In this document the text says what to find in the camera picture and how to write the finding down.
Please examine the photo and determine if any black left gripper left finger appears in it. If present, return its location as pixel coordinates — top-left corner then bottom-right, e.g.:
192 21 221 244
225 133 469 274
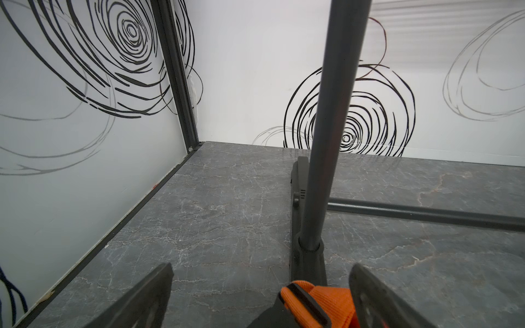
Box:
86 262 174 328

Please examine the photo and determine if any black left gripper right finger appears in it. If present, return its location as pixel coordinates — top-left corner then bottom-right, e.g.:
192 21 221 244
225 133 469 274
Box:
349 264 436 328

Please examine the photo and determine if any orange crescent shoulder bag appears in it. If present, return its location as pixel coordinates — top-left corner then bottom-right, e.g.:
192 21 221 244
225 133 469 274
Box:
245 280 362 328

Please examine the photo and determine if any dark grey clothes rack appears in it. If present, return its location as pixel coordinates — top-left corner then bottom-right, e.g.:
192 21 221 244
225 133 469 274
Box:
290 1 524 286

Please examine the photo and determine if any black corner frame post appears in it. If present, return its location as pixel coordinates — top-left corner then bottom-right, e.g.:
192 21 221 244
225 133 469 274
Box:
151 0 200 153

